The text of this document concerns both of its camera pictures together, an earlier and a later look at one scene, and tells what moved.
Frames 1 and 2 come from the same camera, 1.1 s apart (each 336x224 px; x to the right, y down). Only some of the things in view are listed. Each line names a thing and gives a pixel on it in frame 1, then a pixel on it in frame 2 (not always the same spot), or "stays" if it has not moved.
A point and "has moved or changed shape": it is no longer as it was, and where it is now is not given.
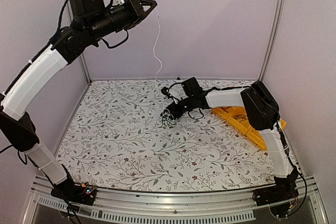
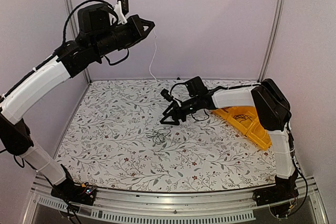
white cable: [153, 45] to [155, 54]
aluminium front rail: [171, 205] stays
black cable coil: [240, 117] stays
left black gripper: [135, 2] to [139, 32]
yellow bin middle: [237, 115] stays
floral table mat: [115, 140] stays
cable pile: [167, 119] has moved or changed shape
